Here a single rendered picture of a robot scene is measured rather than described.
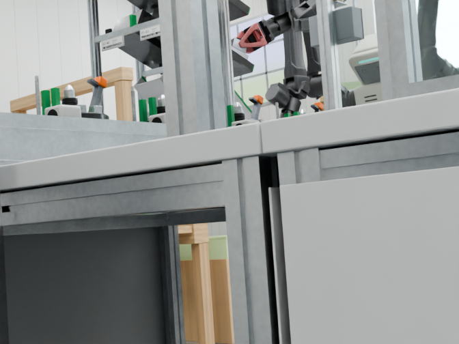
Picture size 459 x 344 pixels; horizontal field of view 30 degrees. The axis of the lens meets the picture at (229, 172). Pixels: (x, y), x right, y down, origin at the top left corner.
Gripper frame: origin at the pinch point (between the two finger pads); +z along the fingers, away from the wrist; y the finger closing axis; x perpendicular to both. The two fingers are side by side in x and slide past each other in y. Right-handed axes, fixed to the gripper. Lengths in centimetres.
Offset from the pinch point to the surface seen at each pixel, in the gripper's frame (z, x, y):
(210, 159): 103, 11, 122
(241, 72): 3.9, 6.7, 1.3
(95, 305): 55, 47, -49
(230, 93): 15.4, 10.0, 8.0
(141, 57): 18.4, -10.2, -17.4
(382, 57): 86, 10, 132
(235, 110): 33.7, 13.2, 31.8
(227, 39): 9.0, -2.6, 9.2
